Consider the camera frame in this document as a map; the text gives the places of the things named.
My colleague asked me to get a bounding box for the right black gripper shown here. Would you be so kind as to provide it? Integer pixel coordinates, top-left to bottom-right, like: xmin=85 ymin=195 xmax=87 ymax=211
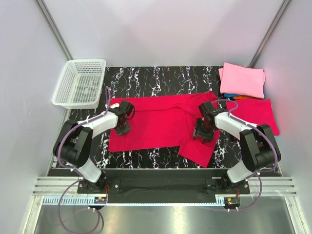
xmin=192 ymin=117 xmax=215 ymax=144

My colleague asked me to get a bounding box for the crimson t shirt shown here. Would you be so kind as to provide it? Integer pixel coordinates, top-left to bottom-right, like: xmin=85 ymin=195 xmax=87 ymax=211
xmin=232 ymin=98 xmax=280 ymax=136
xmin=108 ymin=91 xmax=220 ymax=167

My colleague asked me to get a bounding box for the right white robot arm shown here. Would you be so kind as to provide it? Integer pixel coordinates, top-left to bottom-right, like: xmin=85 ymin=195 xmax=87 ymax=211
xmin=193 ymin=101 xmax=281 ymax=193

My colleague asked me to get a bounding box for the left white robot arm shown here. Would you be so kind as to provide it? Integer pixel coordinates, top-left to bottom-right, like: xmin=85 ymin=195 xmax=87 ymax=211
xmin=53 ymin=100 xmax=135 ymax=193

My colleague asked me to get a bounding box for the folded blue t shirt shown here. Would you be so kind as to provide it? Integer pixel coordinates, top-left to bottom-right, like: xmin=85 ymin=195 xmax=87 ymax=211
xmin=223 ymin=94 xmax=238 ymax=98

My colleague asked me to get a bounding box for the folded orange t shirt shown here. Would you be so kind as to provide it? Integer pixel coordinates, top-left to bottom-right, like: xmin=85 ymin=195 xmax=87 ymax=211
xmin=233 ymin=96 xmax=252 ymax=100

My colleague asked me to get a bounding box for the white plastic basket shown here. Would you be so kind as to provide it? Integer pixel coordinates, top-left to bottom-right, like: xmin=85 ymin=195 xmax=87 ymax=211
xmin=52 ymin=59 xmax=106 ymax=110

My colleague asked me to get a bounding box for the folded pink t shirt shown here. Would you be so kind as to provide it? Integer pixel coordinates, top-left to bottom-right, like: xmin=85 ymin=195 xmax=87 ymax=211
xmin=218 ymin=63 xmax=266 ymax=99

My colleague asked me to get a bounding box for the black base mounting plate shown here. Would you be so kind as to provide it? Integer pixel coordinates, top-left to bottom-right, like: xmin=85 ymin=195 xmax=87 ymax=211
xmin=78 ymin=169 xmax=250 ymax=205

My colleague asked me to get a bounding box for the aluminium frame rail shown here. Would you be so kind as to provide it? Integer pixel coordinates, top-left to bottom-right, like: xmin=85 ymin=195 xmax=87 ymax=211
xmin=33 ymin=177 xmax=298 ymax=195

